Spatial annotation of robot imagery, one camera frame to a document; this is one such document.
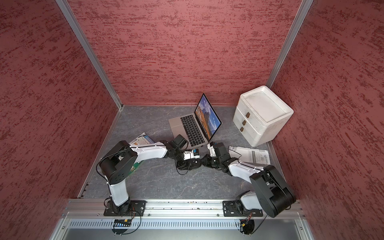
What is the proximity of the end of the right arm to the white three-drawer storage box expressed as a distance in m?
0.28

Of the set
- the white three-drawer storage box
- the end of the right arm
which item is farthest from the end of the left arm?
the white three-drawer storage box

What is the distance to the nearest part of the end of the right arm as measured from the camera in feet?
2.21

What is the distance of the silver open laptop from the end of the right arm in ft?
0.64

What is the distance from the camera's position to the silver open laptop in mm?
966

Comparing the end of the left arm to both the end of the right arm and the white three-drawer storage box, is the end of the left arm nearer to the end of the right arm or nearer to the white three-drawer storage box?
the end of the right arm

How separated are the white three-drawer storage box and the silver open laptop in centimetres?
20

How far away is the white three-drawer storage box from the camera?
835 mm
